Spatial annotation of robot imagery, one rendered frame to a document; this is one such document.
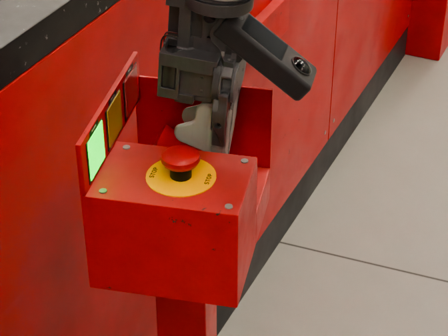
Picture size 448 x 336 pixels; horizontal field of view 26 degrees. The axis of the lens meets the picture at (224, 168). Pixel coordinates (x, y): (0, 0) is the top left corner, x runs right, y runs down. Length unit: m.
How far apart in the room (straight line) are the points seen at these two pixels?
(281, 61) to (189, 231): 0.19
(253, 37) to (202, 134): 0.13
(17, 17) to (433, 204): 1.41
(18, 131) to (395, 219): 1.31
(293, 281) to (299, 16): 0.56
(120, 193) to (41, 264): 0.28
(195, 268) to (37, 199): 0.27
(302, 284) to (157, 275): 1.07
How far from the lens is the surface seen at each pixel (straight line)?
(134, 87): 1.09
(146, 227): 0.97
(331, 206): 2.28
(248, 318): 1.97
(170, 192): 0.97
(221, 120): 1.01
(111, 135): 1.02
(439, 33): 2.91
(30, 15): 1.12
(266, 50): 0.98
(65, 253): 1.27
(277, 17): 1.74
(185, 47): 1.01
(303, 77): 1.00
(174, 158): 0.96
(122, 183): 0.98
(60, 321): 1.32
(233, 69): 0.99
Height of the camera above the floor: 1.34
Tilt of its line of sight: 34 degrees down
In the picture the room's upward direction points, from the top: straight up
